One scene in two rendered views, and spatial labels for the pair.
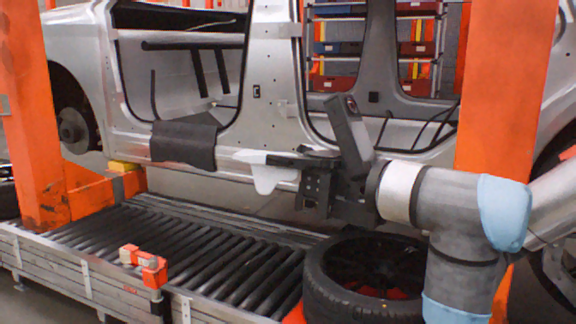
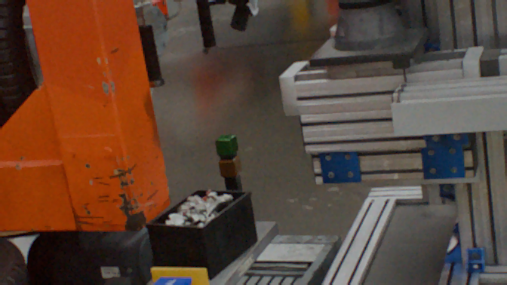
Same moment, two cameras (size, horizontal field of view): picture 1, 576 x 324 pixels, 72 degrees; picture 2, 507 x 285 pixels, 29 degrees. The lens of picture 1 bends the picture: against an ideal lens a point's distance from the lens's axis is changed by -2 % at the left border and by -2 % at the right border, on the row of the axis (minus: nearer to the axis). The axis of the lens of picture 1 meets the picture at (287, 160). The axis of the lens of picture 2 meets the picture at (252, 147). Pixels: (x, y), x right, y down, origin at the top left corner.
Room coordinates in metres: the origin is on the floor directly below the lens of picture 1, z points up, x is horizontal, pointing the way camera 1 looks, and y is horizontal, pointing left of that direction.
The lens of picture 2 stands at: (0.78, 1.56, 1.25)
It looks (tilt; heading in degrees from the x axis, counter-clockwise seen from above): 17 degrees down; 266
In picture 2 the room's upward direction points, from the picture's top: 9 degrees counter-clockwise
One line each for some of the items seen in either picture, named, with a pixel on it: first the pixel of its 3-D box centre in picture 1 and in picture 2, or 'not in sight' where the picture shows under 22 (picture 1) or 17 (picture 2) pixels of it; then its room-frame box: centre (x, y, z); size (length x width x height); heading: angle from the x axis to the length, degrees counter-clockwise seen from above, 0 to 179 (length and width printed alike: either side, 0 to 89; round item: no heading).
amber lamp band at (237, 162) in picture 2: not in sight; (230, 166); (0.69, -0.52, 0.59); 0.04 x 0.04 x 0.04; 62
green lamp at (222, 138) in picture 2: not in sight; (226, 145); (0.69, -0.52, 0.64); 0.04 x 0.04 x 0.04; 62
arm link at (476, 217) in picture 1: (470, 209); not in sight; (0.41, -0.20, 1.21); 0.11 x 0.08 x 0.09; 52
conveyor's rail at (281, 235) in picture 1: (250, 231); not in sight; (2.26, 0.22, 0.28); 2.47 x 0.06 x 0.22; 62
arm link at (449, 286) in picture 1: (462, 279); not in sight; (0.42, -0.21, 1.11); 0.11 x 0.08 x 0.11; 142
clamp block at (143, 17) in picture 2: not in sight; (131, 14); (0.85, -0.78, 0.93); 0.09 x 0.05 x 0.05; 152
